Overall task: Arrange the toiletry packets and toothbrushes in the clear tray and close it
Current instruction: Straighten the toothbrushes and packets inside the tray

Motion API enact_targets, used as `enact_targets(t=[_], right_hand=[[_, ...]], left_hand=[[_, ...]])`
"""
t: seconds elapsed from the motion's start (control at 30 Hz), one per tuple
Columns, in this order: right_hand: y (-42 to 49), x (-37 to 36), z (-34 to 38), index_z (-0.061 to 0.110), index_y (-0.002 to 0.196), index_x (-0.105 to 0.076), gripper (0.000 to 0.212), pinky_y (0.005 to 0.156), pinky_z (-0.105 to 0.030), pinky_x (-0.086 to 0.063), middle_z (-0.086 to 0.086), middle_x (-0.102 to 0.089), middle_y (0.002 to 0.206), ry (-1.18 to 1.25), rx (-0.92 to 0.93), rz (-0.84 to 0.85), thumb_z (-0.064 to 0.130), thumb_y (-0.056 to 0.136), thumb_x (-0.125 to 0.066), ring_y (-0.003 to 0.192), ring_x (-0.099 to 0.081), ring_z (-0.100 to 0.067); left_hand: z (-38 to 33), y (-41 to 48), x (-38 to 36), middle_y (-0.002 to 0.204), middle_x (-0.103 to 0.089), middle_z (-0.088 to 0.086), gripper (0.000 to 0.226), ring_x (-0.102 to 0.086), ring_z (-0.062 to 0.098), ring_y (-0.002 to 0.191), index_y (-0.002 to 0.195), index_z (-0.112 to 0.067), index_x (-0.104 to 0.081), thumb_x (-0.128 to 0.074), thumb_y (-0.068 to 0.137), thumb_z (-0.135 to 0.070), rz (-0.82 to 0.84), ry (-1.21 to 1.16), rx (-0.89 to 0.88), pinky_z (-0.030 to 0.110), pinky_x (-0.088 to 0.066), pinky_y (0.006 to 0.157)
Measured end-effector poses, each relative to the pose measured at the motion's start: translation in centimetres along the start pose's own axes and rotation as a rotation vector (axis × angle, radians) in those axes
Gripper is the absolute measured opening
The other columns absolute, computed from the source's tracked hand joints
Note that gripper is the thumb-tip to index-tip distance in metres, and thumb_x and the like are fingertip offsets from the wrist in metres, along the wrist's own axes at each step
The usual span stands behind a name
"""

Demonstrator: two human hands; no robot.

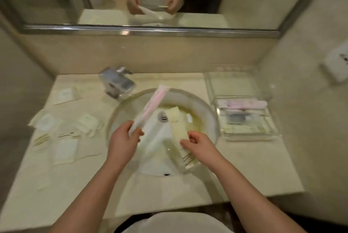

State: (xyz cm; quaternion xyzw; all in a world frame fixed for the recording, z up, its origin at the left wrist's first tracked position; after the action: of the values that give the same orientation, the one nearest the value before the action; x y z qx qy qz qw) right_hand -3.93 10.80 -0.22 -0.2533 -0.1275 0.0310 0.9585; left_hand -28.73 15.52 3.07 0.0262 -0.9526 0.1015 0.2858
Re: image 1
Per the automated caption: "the person's left hand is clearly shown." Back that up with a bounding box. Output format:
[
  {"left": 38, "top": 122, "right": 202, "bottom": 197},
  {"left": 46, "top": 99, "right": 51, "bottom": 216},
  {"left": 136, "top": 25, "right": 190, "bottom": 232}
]
[{"left": 104, "top": 120, "right": 145, "bottom": 171}]

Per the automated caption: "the person's right hand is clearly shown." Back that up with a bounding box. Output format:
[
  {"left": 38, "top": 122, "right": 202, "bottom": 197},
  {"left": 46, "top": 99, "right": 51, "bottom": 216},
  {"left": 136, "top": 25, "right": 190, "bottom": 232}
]
[{"left": 180, "top": 131, "right": 226, "bottom": 173}]

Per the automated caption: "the long cream comb packet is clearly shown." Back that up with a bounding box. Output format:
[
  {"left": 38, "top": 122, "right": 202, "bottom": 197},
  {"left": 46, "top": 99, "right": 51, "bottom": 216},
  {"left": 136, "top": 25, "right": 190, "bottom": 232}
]
[{"left": 169, "top": 106, "right": 197, "bottom": 170}]

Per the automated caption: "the clear packet with dark item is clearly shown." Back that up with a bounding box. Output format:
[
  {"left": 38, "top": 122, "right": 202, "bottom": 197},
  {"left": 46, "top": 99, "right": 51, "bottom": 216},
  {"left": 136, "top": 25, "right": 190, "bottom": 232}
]
[{"left": 225, "top": 112, "right": 257, "bottom": 125}]

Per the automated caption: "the pink toothbrush packet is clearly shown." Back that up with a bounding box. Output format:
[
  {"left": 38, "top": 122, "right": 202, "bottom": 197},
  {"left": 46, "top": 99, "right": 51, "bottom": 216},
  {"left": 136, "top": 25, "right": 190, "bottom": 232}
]
[
  {"left": 128, "top": 84, "right": 170, "bottom": 137},
  {"left": 217, "top": 99, "right": 269, "bottom": 111}
]

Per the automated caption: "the group of cream amenity packets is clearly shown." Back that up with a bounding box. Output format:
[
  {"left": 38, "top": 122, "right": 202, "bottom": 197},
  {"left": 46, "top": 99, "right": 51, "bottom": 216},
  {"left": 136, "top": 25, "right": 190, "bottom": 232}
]
[{"left": 28, "top": 86, "right": 104, "bottom": 166}]

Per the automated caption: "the person's left forearm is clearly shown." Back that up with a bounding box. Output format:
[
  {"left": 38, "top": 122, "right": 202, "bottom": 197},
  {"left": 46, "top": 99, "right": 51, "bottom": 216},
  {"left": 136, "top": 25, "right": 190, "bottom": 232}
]
[{"left": 49, "top": 158, "right": 123, "bottom": 233}]

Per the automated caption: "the person's right forearm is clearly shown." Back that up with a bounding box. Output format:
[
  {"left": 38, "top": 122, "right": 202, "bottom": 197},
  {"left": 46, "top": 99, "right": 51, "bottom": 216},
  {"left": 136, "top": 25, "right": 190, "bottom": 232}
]
[{"left": 209, "top": 159, "right": 308, "bottom": 233}]

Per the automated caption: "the white oval sink basin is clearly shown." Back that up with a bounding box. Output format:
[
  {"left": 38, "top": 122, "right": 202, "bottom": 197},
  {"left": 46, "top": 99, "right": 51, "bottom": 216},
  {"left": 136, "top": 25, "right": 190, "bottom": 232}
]
[{"left": 105, "top": 88, "right": 219, "bottom": 179}]

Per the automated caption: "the chrome faucet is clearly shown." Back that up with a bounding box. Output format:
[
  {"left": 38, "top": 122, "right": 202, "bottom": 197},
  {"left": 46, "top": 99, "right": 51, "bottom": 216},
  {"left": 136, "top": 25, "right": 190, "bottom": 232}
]
[{"left": 98, "top": 66, "right": 136, "bottom": 100}]

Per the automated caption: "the white wall socket panel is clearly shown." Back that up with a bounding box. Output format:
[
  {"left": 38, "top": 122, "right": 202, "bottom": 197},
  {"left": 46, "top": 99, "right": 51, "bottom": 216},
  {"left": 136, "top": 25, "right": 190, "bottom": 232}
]
[{"left": 322, "top": 39, "right": 348, "bottom": 83}]

